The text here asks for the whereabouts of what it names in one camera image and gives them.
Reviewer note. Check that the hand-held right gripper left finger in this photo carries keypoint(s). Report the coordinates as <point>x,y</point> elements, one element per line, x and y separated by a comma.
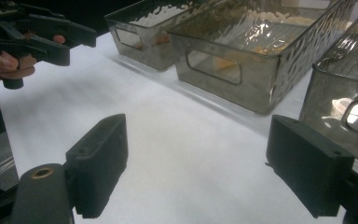
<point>99,161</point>

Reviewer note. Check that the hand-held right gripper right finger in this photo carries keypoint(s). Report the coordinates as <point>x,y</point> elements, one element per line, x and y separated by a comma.
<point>310,168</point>

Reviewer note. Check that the smoky transparent plastic bin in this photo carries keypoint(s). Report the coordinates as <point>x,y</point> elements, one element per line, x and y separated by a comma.
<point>155,57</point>
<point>326,102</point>
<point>261,90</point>

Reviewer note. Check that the white table sheet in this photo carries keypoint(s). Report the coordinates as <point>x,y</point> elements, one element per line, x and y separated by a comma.
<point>183,124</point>

